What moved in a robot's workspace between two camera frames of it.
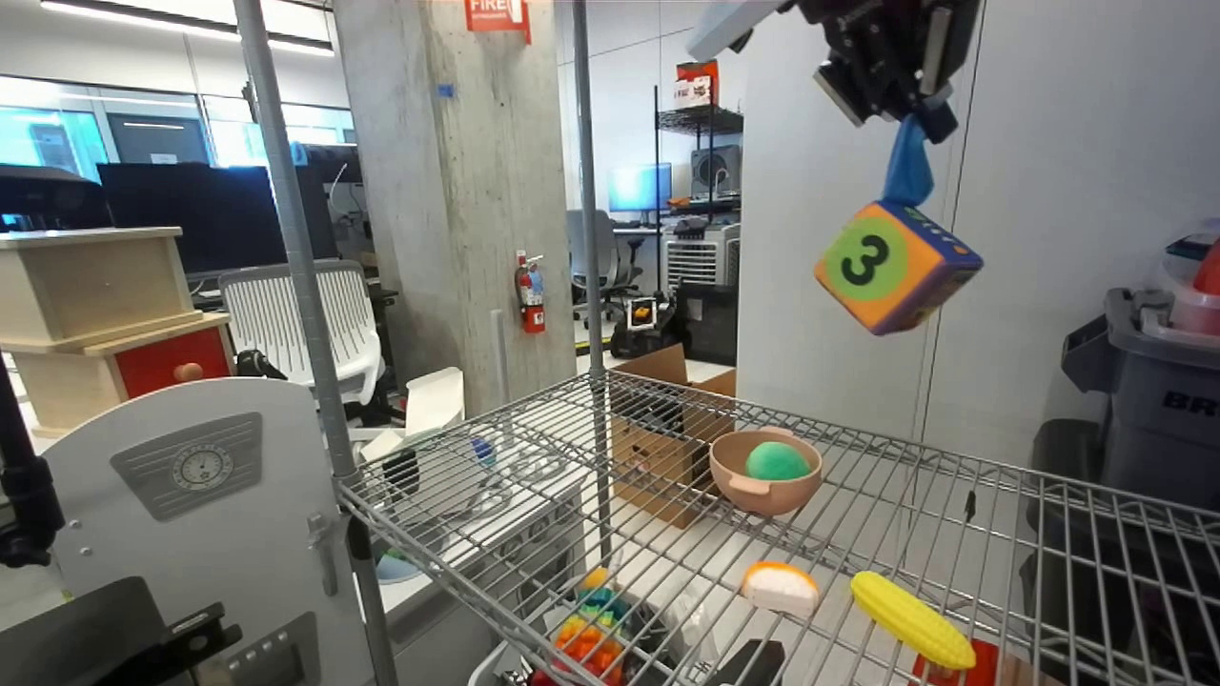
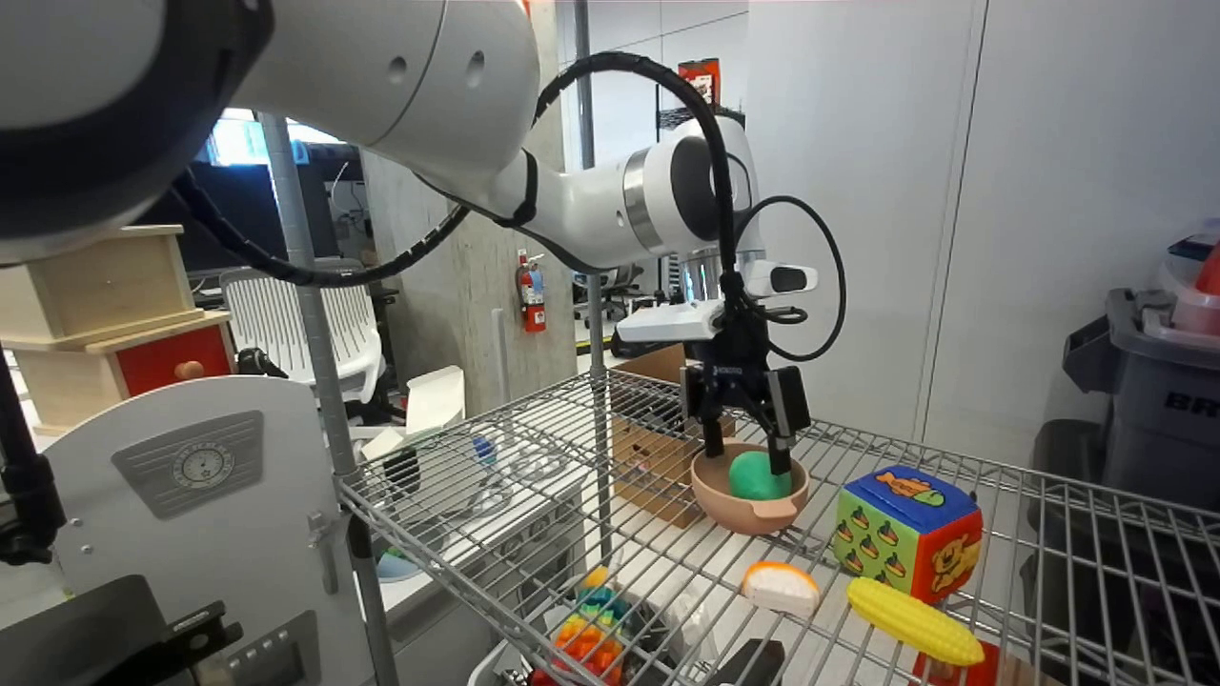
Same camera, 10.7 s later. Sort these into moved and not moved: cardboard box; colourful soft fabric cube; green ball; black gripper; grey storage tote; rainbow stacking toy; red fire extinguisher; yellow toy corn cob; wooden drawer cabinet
Moved: colourful soft fabric cube; black gripper; green ball
Not moved: rainbow stacking toy; red fire extinguisher; cardboard box; grey storage tote; wooden drawer cabinet; yellow toy corn cob
